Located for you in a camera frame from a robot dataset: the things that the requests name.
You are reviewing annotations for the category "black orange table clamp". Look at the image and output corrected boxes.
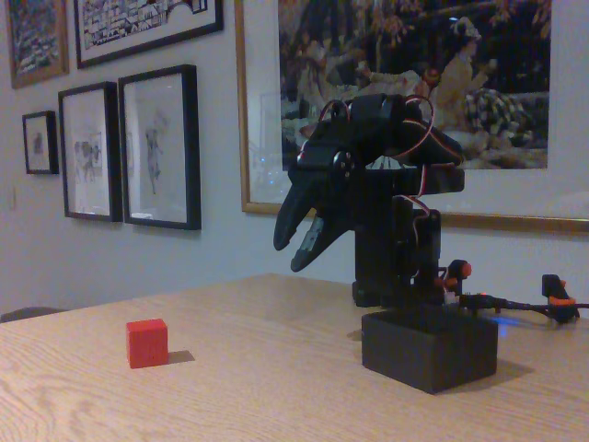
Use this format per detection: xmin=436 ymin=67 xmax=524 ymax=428
xmin=434 ymin=259 xmax=474 ymax=305
xmin=541 ymin=273 xmax=581 ymax=326

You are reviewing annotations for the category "narrow black framed sketch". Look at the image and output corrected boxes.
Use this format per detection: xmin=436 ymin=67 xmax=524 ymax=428
xmin=57 ymin=81 xmax=123 ymax=223

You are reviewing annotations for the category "large gold framed painting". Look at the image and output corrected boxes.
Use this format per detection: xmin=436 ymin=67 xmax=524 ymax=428
xmin=234 ymin=0 xmax=589 ymax=234

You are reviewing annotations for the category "red white servo cable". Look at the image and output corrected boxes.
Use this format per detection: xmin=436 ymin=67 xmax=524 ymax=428
xmin=319 ymin=94 xmax=464 ymax=286

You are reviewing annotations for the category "dark chair back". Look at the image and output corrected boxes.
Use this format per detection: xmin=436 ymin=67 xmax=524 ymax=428
xmin=0 ymin=307 xmax=70 ymax=324

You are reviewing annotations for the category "wood framed colourful painting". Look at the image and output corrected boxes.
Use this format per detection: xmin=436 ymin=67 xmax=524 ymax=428
xmin=5 ymin=0 xmax=70 ymax=90

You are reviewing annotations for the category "black framed city drawing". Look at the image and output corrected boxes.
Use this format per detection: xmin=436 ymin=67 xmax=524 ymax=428
xmin=73 ymin=0 xmax=225 ymax=70

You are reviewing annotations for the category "small black framed picture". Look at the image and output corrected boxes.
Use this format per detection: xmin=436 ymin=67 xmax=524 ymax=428
xmin=21 ymin=110 xmax=60 ymax=175

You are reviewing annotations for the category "red cube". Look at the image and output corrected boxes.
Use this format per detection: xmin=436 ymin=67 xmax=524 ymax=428
xmin=126 ymin=318 xmax=169 ymax=370

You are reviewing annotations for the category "black box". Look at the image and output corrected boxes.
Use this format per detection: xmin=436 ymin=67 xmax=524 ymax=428
xmin=361 ymin=308 xmax=500 ymax=395

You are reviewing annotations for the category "wide black framed sketch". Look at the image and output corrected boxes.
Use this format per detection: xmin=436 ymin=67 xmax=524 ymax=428
xmin=118 ymin=64 xmax=202 ymax=231

